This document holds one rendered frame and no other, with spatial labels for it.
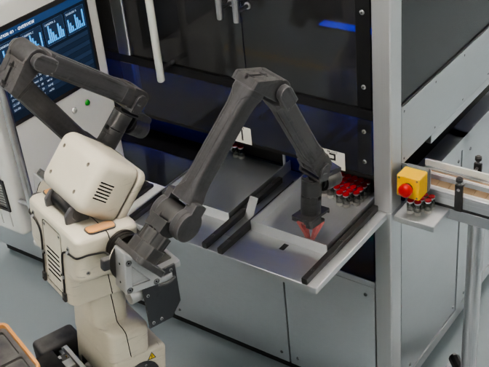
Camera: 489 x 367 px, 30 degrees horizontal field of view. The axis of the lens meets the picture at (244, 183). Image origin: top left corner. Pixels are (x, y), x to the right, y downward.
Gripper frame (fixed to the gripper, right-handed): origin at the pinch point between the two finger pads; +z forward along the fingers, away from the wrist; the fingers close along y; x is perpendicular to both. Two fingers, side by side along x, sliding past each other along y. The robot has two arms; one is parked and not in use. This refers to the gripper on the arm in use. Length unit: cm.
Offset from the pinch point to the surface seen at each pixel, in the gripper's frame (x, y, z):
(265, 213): 19.6, 6.2, -0.1
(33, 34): 88, -17, -49
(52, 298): 145, 26, 87
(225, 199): 36.5, 8.6, 0.9
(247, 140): 38.3, 22.8, -13.6
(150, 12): 65, 10, -54
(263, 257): 9.1, -9.8, 3.9
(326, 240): -2.3, 5.1, 1.5
